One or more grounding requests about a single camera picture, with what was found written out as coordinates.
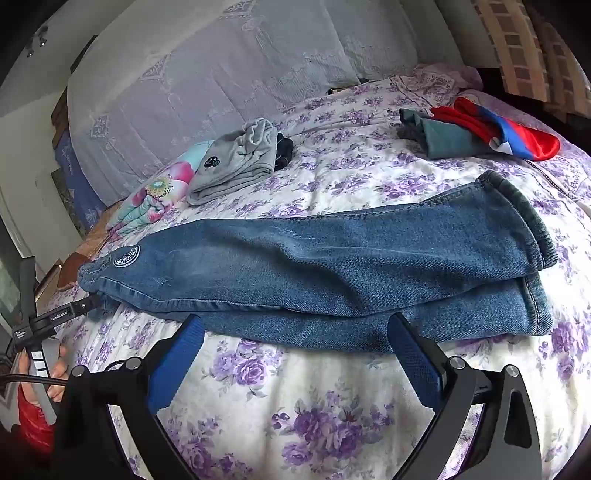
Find blue denim jeans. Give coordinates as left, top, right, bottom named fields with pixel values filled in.
left=78, top=171, right=557, bottom=352

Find person's left hand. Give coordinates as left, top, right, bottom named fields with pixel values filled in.
left=17, top=344, right=69, bottom=407

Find brown satin pillow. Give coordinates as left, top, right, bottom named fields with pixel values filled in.
left=57, top=232, right=115, bottom=291

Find red jacket sleeve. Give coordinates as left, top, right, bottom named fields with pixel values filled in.
left=16, top=386, right=55, bottom=456

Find blue patterned pillow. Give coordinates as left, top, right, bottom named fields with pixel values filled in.
left=54, top=130, right=106, bottom=233

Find folded floral quilt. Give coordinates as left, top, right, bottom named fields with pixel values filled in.
left=106, top=140, right=213, bottom=236

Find folded grey sweatpants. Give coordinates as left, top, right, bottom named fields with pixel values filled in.
left=186, top=118, right=279, bottom=206

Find white lace headboard cover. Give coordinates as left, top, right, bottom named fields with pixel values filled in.
left=68, top=0, right=463, bottom=204

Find dark navy garment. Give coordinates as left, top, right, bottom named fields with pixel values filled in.
left=274, top=133, right=294, bottom=171

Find red blue satin garment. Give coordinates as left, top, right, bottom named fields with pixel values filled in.
left=431, top=97, right=561, bottom=162

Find dark green folded garment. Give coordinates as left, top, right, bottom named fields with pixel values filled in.
left=398, top=108, right=493, bottom=160

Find brown checked curtain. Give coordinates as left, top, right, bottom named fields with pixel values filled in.
left=472, top=1, right=590, bottom=119

